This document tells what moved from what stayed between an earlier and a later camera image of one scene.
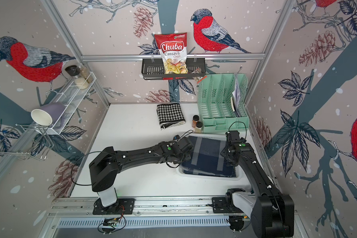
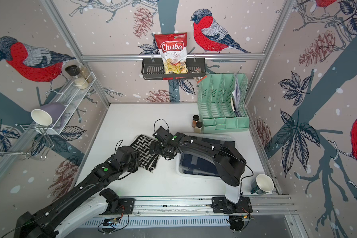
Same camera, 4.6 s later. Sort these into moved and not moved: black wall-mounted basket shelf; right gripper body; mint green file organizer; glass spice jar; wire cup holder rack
Moved: right gripper body
Not moved: wire cup holder rack; mint green file organizer; glass spice jar; black wall-mounted basket shelf
